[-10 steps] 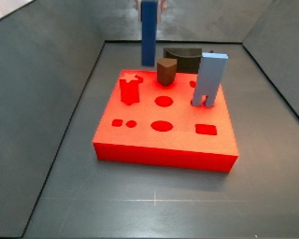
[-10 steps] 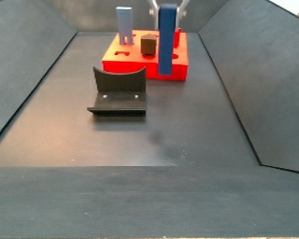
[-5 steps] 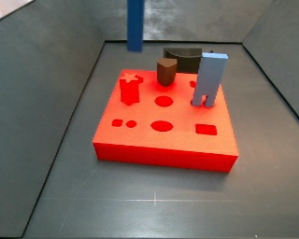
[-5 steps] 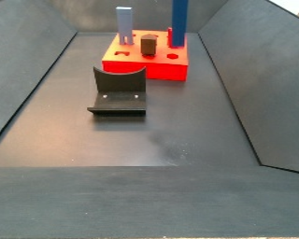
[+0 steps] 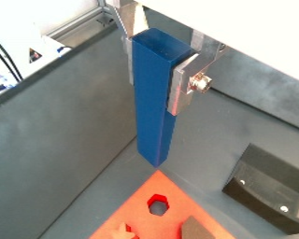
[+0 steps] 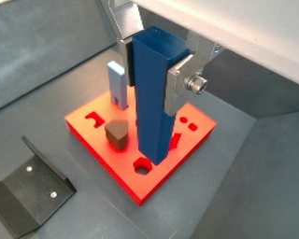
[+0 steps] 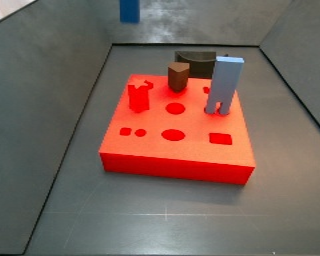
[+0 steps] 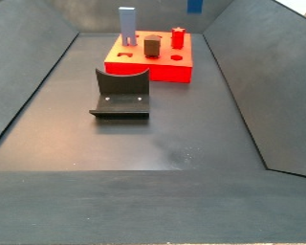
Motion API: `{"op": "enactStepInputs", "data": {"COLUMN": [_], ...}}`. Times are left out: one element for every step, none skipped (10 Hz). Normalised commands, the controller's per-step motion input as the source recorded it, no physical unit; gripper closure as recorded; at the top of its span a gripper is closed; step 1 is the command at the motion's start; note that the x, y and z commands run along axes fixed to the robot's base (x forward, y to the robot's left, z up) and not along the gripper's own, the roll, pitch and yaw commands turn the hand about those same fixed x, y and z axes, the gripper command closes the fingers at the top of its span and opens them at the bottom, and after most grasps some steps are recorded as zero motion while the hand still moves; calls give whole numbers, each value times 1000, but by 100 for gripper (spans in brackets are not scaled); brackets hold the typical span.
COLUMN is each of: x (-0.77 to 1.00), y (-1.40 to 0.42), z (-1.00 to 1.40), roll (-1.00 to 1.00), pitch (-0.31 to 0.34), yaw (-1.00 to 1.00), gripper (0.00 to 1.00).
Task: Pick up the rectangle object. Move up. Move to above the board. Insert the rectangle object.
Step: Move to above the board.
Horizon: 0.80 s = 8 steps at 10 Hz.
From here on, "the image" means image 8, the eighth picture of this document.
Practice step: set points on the dark blue rectangular block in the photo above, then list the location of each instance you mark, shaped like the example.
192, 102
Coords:
194, 6

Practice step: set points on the red peg board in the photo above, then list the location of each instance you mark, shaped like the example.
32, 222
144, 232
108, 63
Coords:
173, 66

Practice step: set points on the black curved holder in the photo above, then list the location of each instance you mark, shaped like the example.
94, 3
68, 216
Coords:
124, 95

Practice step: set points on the brown prism block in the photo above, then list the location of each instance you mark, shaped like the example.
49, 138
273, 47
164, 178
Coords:
152, 44

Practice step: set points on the red star block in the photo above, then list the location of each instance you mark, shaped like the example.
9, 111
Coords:
177, 38

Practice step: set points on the light blue arch block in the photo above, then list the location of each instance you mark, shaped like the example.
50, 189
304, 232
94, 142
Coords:
128, 24

